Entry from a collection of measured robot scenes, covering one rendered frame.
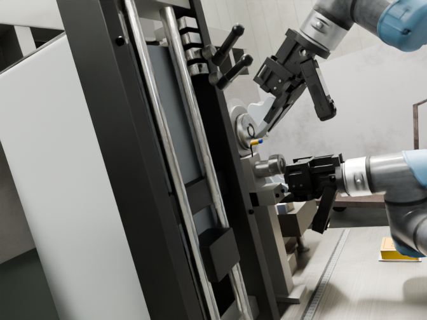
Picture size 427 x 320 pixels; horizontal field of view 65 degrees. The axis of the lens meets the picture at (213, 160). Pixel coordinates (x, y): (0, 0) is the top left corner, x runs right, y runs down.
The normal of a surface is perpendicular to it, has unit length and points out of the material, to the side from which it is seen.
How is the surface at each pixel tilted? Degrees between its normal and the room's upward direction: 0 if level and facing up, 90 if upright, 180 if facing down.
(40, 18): 90
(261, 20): 90
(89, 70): 90
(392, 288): 0
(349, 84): 90
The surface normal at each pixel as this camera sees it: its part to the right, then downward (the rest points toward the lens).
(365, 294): -0.25, -0.96
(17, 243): 0.82, -0.15
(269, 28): -0.69, 0.26
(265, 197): -0.51, 0.23
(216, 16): 0.68, -0.09
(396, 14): -0.79, 0.00
